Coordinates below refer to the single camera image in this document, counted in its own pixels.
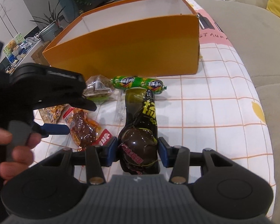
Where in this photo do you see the clear packet white label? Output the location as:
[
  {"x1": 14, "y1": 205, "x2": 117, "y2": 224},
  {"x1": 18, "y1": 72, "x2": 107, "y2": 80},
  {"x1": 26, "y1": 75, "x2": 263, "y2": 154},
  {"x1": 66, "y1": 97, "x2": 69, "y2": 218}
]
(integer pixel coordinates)
[{"x1": 83, "y1": 75, "x2": 116, "y2": 101}]

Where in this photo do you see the green sausage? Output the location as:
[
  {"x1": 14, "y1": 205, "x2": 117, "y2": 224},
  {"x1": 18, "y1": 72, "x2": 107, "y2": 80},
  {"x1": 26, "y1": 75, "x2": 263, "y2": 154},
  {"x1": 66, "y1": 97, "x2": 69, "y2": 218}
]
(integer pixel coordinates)
[{"x1": 111, "y1": 75, "x2": 164, "y2": 94}]

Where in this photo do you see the person's left hand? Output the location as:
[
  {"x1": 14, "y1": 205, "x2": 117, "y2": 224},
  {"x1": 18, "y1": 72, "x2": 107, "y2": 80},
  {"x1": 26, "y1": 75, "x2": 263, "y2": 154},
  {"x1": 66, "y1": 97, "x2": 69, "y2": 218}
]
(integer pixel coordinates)
[{"x1": 0, "y1": 119, "x2": 42, "y2": 185}]

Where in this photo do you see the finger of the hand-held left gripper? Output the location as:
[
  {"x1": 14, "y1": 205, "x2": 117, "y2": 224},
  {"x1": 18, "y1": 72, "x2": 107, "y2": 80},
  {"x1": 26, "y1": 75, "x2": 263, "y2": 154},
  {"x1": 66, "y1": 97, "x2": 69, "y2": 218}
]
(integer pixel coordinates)
[
  {"x1": 9, "y1": 63, "x2": 97, "y2": 112},
  {"x1": 33, "y1": 121, "x2": 70, "y2": 137}
]

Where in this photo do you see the brown cardboard carton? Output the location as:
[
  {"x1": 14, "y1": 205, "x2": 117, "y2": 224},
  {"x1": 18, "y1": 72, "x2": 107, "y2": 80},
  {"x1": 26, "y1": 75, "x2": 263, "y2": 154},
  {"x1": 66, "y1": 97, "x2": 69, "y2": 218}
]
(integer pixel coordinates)
[{"x1": 30, "y1": 48, "x2": 48, "y2": 64}]

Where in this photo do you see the beige sofa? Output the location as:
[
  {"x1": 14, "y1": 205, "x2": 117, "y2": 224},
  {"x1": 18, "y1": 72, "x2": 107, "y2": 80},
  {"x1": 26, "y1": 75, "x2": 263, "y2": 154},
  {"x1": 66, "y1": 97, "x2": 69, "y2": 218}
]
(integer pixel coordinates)
[{"x1": 192, "y1": 0, "x2": 280, "y2": 224}]

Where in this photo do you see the transparent plastic packet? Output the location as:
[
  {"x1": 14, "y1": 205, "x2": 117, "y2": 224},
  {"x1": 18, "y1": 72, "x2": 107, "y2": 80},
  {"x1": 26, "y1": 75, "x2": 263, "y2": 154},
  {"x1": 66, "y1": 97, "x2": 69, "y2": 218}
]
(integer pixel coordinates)
[{"x1": 115, "y1": 91, "x2": 129, "y2": 123}]

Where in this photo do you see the small red snack packet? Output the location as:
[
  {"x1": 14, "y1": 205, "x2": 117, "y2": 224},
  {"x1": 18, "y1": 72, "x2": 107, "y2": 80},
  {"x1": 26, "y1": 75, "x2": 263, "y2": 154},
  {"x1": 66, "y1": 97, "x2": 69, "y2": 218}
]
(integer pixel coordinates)
[{"x1": 96, "y1": 129, "x2": 114, "y2": 147}]

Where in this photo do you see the checkered lemon print tablecloth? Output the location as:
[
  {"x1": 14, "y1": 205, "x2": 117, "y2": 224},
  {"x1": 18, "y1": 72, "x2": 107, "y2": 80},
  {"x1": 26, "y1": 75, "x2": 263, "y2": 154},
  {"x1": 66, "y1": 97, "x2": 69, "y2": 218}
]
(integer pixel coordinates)
[{"x1": 33, "y1": 0, "x2": 277, "y2": 187}]

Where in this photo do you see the brown spicy meat packet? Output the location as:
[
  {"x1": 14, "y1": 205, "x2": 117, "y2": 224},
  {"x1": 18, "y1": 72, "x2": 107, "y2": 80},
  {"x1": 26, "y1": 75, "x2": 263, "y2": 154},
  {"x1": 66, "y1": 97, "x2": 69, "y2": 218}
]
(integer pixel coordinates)
[{"x1": 63, "y1": 107, "x2": 102, "y2": 152}]

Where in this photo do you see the grey plant pot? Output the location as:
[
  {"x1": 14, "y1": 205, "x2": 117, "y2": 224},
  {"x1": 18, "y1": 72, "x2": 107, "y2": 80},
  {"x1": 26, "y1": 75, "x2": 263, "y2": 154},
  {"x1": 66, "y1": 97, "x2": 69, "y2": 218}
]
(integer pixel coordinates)
[{"x1": 38, "y1": 22, "x2": 63, "y2": 42}]

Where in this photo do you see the clear peanut packet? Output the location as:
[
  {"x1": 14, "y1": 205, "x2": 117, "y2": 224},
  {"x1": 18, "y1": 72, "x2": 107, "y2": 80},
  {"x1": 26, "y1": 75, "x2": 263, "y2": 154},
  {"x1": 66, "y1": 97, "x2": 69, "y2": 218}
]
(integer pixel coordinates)
[{"x1": 38, "y1": 105, "x2": 71, "y2": 125}]

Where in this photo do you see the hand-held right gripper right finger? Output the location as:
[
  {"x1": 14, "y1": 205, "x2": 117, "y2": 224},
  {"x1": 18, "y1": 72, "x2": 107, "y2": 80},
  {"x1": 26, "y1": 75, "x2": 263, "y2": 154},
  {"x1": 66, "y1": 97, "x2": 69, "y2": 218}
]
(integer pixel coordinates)
[{"x1": 157, "y1": 137, "x2": 235, "y2": 185}]

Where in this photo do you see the orange cardboard box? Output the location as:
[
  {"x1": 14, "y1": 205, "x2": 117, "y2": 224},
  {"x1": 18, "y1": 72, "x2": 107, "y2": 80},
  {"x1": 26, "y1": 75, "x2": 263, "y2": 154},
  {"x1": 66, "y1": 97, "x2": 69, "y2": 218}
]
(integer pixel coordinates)
[{"x1": 42, "y1": 0, "x2": 200, "y2": 77}]

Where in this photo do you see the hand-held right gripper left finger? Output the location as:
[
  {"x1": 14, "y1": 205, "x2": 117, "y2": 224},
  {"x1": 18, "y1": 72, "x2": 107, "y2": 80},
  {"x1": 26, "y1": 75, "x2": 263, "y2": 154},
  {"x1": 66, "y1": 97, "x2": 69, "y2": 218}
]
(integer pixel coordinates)
[{"x1": 41, "y1": 137, "x2": 118, "y2": 185}]

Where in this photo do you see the long-leaf potted plant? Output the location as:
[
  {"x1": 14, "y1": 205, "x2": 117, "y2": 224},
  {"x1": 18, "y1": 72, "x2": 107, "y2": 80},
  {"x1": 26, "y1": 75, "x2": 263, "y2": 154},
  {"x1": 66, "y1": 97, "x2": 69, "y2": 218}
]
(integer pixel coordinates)
[{"x1": 30, "y1": 0, "x2": 66, "y2": 32}]

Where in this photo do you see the black egg snack packet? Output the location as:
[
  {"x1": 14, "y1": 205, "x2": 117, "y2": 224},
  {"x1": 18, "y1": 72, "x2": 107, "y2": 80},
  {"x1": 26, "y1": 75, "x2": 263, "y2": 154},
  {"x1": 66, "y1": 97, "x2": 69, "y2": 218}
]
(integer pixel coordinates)
[{"x1": 118, "y1": 89, "x2": 160, "y2": 175}]

